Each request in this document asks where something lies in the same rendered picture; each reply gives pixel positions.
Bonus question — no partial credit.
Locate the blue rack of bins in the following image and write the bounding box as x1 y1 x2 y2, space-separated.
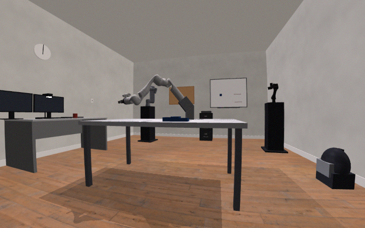
163 116 189 122

